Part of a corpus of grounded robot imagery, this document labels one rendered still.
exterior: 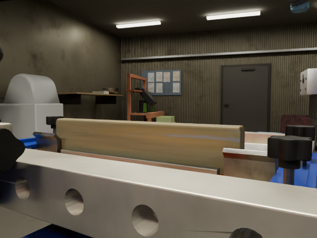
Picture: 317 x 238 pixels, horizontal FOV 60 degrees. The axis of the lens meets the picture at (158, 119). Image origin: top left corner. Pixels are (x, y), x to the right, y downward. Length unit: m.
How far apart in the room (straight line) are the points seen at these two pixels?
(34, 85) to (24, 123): 0.60
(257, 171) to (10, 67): 5.31
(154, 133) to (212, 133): 0.10
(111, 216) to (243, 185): 0.10
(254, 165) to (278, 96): 7.87
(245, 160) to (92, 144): 0.31
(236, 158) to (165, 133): 0.13
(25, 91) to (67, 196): 4.53
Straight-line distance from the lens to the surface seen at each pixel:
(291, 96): 8.30
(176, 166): 0.45
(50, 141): 0.65
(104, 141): 0.55
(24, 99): 4.77
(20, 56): 5.75
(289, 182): 0.31
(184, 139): 0.45
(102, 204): 0.22
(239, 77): 8.22
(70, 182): 0.24
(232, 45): 8.40
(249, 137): 1.01
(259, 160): 0.41
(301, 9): 1.43
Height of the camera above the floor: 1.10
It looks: 3 degrees down
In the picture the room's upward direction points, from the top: straight up
